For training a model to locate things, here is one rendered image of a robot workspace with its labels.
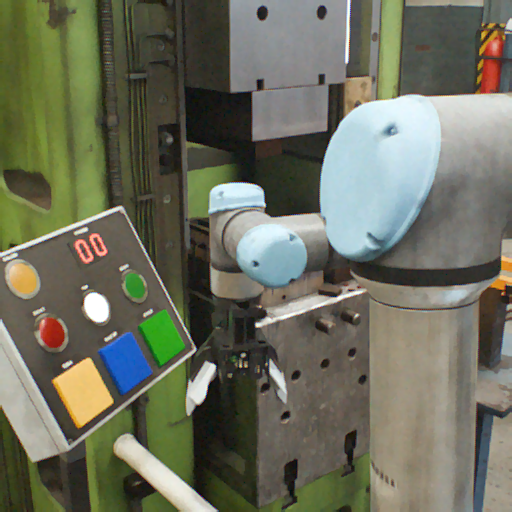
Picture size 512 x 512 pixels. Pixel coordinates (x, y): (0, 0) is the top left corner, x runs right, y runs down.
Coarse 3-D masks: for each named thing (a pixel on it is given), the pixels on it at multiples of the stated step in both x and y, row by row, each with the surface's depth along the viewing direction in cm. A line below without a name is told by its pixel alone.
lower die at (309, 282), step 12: (192, 228) 185; (204, 228) 182; (204, 240) 176; (204, 252) 171; (192, 264) 170; (300, 276) 161; (312, 276) 164; (264, 288) 155; (288, 288) 160; (300, 288) 162; (312, 288) 165; (264, 300) 156; (276, 300) 158
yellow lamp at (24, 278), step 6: (18, 264) 103; (12, 270) 102; (18, 270) 103; (24, 270) 104; (30, 270) 105; (12, 276) 102; (18, 276) 102; (24, 276) 103; (30, 276) 104; (12, 282) 101; (18, 282) 102; (24, 282) 103; (30, 282) 104; (18, 288) 102; (24, 288) 102; (30, 288) 103
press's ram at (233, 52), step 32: (192, 0) 140; (224, 0) 133; (256, 0) 135; (288, 0) 140; (320, 0) 145; (192, 32) 142; (224, 32) 135; (256, 32) 137; (288, 32) 142; (320, 32) 147; (192, 64) 144; (224, 64) 137; (256, 64) 139; (288, 64) 144; (320, 64) 149
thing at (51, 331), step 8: (48, 320) 104; (56, 320) 105; (40, 328) 102; (48, 328) 103; (56, 328) 104; (40, 336) 102; (48, 336) 103; (56, 336) 104; (64, 336) 105; (48, 344) 102; (56, 344) 104
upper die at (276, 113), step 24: (192, 96) 156; (216, 96) 149; (240, 96) 143; (264, 96) 142; (288, 96) 146; (312, 96) 150; (192, 120) 157; (216, 120) 151; (240, 120) 145; (264, 120) 144; (288, 120) 147; (312, 120) 151
